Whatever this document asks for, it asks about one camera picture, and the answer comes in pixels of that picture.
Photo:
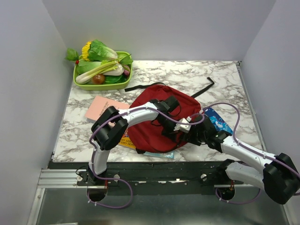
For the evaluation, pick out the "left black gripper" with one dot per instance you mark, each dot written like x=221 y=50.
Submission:
x=170 y=133

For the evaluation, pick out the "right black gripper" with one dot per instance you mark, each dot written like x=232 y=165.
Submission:
x=191 y=138

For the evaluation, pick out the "red backpack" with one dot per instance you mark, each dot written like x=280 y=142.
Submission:
x=159 y=135

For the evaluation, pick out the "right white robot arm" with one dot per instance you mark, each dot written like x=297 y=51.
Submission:
x=275 y=174

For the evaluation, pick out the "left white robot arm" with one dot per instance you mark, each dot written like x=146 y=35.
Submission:
x=110 y=127

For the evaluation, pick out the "blue dinosaur pencil case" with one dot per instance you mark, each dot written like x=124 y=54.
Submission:
x=217 y=121

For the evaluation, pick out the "teal blue book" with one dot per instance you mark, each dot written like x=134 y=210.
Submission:
x=169 y=155

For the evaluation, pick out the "orange treehouse book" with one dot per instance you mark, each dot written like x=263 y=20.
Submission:
x=126 y=142

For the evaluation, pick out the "green plastic tray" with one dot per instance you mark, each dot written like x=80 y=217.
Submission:
x=111 y=82

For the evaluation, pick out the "pink book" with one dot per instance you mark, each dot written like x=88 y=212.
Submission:
x=99 y=105

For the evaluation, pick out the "white radish toy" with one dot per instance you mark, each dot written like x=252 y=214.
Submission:
x=115 y=72

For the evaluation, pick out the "brown onion toy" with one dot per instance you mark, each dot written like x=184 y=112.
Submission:
x=98 y=79

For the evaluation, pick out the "celery stalk toy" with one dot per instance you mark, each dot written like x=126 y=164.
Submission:
x=85 y=77

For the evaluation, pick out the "green lettuce toy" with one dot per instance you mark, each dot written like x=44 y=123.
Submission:
x=98 y=51

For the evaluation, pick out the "bok choy toy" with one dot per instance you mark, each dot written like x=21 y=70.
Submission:
x=85 y=66

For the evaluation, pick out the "yellow flower toy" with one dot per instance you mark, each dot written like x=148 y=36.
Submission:
x=85 y=51

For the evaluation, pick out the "green leafy sprig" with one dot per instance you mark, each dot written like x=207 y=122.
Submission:
x=72 y=55

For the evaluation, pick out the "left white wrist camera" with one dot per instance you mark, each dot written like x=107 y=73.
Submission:
x=183 y=125

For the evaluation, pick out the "black mounting base plate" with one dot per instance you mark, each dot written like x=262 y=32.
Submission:
x=124 y=188

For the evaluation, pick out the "aluminium rail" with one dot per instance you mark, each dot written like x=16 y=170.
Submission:
x=58 y=179

